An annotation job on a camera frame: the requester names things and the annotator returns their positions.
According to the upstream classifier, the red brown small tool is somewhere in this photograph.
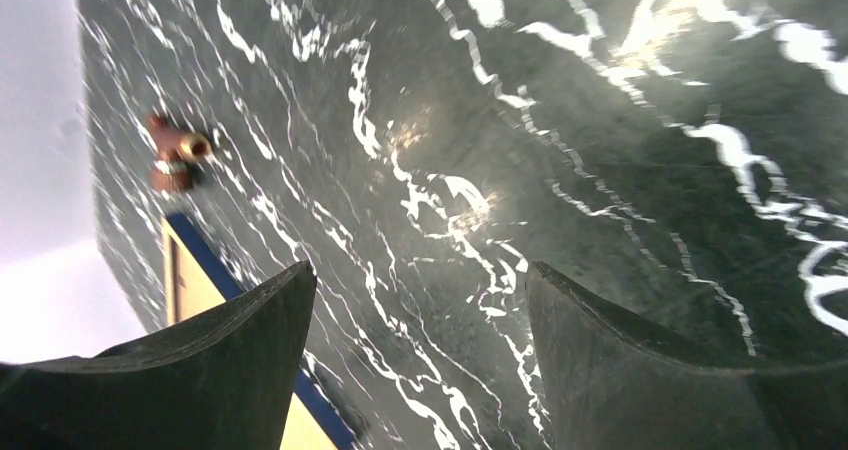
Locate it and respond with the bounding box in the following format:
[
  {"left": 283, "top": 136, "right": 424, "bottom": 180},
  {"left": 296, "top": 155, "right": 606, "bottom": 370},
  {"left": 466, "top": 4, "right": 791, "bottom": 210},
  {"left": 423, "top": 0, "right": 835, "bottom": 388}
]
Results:
[{"left": 148, "top": 114, "right": 213, "bottom": 194}]

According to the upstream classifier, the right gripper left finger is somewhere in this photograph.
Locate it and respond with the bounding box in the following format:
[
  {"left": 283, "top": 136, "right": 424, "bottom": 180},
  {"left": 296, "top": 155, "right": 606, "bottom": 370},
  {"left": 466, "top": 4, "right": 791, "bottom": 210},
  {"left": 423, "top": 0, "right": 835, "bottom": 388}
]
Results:
[{"left": 1, "top": 262, "right": 316, "bottom": 449}]

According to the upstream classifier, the blue photo frame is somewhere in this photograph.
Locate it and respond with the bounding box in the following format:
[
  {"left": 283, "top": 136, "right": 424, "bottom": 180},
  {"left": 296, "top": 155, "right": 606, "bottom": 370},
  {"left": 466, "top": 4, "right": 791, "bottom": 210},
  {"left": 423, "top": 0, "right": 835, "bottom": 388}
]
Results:
[{"left": 162, "top": 212, "right": 356, "bottom": 450}]

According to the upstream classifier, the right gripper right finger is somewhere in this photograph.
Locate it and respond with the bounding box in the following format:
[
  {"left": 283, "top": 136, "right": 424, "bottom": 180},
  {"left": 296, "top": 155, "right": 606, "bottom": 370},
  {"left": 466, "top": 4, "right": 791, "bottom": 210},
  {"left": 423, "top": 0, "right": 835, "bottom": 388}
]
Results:
[{"left": 525, "top": 261, "right": 847, "bottom": 449}]

